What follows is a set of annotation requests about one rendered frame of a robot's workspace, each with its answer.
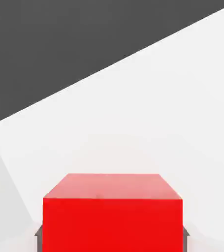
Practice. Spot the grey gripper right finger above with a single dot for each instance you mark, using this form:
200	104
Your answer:
185	239

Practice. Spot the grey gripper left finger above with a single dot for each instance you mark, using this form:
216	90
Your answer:
39	239

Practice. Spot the small red cube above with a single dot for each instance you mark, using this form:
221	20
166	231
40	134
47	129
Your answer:
111	222

